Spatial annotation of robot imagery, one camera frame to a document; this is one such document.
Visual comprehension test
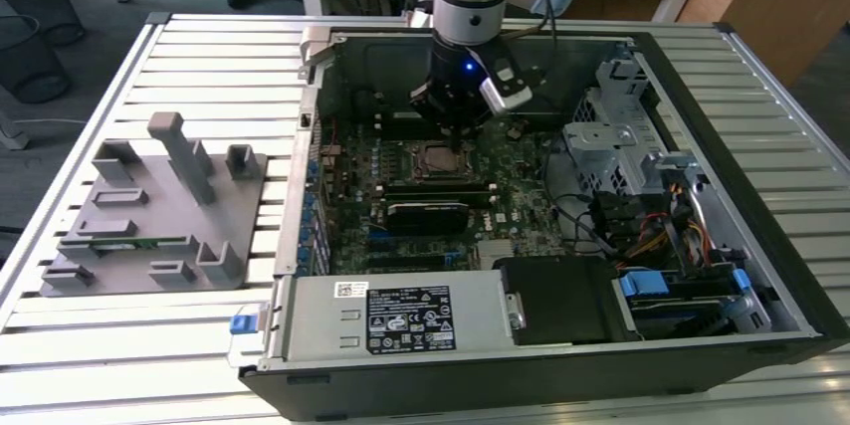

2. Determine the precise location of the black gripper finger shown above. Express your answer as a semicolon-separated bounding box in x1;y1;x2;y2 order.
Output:
457;109;499;152
408;83;461;152

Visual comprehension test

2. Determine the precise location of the silver CPU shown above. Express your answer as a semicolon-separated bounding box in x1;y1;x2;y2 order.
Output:
423;145;469;173

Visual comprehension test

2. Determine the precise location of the metal socket cover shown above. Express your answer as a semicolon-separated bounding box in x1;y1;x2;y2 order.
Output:
411;139;479;181

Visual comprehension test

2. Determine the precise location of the CPU socket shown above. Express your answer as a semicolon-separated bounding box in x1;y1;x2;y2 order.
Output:
408;138;481;183

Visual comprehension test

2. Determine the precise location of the green RAM stick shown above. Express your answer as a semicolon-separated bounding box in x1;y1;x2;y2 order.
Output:
383;191;497;207
84;234;186;253

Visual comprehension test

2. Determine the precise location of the green motherboard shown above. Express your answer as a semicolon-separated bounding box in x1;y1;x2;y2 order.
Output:
310;113;617;277

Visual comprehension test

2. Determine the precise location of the small graphics card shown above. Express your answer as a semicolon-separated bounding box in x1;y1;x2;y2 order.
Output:
386;201;470;236

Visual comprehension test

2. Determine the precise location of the silver drive cage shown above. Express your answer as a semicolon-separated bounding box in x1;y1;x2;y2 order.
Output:
562;59;706;197

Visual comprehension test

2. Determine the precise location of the silver heat sink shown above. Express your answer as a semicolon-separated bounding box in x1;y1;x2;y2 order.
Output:
475;240;517;267

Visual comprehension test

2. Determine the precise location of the grey parts rack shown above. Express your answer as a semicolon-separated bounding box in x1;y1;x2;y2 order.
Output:
36;110;271;300

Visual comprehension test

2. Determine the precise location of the blue disk carrier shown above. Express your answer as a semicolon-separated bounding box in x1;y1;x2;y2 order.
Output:
617;269;671;306

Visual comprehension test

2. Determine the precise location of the silver power supply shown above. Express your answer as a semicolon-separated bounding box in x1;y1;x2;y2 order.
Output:
262;270;519;364

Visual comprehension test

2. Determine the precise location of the black hard disk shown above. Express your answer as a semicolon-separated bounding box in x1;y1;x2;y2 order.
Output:
627;295;735;341

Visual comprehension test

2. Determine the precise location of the black PC case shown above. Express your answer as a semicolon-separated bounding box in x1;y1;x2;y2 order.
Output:
224;24;850;424

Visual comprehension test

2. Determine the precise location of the black mesh waste bin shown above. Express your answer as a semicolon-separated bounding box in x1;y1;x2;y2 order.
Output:
19;0;88;47
0;14;74;106

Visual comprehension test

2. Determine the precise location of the white table foot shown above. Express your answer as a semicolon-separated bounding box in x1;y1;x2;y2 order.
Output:
0;108;32;151

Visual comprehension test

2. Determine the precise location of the white camera with black plate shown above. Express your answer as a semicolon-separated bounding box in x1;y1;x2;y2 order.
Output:
477;59;535;113

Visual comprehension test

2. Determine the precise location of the black plastic bracket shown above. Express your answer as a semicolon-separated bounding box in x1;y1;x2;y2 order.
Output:
593;191;659;253

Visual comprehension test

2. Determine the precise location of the orange power wire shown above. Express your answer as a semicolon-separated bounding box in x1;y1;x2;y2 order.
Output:
614;230;670;267

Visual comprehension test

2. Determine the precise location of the yellow power wire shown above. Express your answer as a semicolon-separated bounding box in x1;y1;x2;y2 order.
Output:
686;218;707;270

